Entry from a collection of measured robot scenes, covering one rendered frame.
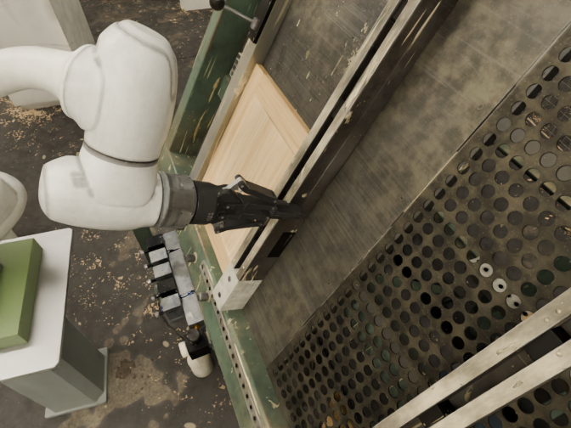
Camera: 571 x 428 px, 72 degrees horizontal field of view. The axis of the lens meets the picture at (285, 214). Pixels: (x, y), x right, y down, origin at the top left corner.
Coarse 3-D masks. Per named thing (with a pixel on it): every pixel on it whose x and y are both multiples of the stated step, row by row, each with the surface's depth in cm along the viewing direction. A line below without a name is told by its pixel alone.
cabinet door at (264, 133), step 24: (264, 72) 100; (264, 96) 98; (240, 120) 107; (264, 120) 98; (288, 120) 90; (240, 144) 107; (264, 144) 98; (288, 144) 90; (216, 168) 117; (240, 168) 106; (264, 168) 97; (216, 240) 115; (240, 240) 104
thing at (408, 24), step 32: (416, 0) 58; (448, 0) 59; (384, 32) 64; (416, 32) 61; (352, 64) 68; (384, 64) 63; (352, 96) 67; (384, 96) 68; (320, 128) 73; (352, 128) 71; (320, 160) 74; (288, 192) 80; (320, 192) 81; (288, 224) 85; (256, 256) 89; (224, 288) 98; (256, 288) 99
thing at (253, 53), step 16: (288, 0) 94; (272, 16) 95; (272, 32) 98; (256, 48) 100; (240, 64) 105; (240, 80) 104; (224, 96) 111; (240, 96) 108; (224, 112) 110; (224, 128) 114; (208, 144) 118; (208, 160) 120; (192, 176) 126
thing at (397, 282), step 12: (564, 264) 94; (540, 276) 98; (552, 276) 97; (420, 288) 111; (432, 288) 117; (528, 288) 101; (480, 300) 101; (468, 312) 108; (492, 312) 110; (480, 324) 113
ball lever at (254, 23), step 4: (212, 0) 93; (216, 0) 93; (220, 0) 93; (212, 4) 94; (216, 4) 94; (220, 4) 94; (224, 4) 95; (212, 8) 95; (216, 8) 95; (220, 8) 95; (224, 8) 96; (228, 8) 95; (232, 8) 96; (232, 12) 96; (236, 12) 96; (240, 16) 96; (244, 16) 96; (248, 20) 97; (252, 20) 97; (256, 20) 96; (252, 24) 97; (256, 24) 97; (252, 28) 97; (256, 28) 97
